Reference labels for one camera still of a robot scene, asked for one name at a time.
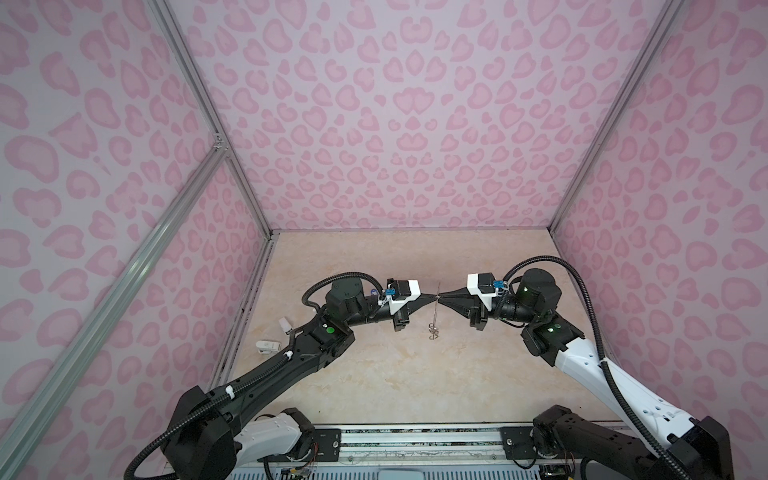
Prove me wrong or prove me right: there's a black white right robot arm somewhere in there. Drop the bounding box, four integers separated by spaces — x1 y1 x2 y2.
438 268 735 479

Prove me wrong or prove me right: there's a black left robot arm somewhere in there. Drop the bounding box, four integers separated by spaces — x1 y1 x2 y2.
159 272 438 479

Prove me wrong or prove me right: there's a white clip lower one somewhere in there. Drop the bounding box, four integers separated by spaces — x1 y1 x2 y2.
255 340 281 355

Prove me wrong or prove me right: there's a white clip near wall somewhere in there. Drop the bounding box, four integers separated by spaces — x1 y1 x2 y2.
278 317 293 335

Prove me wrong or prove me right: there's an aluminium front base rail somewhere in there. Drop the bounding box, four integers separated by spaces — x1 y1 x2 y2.
230 419 691 480

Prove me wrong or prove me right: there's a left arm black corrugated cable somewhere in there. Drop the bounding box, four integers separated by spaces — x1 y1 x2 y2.
122 271 385 480

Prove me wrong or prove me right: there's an aluminium left back corner post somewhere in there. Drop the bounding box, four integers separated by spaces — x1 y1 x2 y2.
146 0 273 240

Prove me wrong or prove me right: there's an aluminium corner post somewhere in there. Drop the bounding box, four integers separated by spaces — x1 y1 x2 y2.
547 0 687 237
146 0 273 240

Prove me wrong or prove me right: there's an aluminium right back corner post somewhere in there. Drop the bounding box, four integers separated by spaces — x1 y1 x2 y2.
547 0 687 237

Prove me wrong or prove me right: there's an aluminium left wall diagonal bar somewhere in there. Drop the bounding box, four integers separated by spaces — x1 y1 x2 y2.
1 145 228 479

